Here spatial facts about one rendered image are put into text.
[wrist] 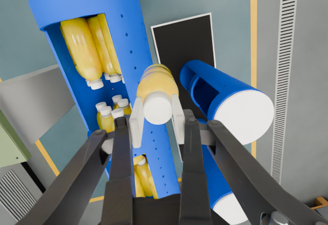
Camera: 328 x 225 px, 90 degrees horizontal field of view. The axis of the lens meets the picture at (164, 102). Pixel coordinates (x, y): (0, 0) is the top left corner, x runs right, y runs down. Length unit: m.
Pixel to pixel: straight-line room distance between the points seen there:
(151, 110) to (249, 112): 0.65
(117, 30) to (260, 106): 0.65
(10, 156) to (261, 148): 2.46
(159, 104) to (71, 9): 0.31
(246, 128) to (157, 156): 0.44
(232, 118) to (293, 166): 2.39
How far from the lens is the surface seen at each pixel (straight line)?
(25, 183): 2.54
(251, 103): 0.80
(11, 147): 0.95
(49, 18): 0.48
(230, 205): 1.18
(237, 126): 0.82
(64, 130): 2.15
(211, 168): 1.24
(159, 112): 0.21
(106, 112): 0.60
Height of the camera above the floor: 1.65
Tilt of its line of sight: 67 degrees down
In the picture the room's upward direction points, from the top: 167 degrees clockwise
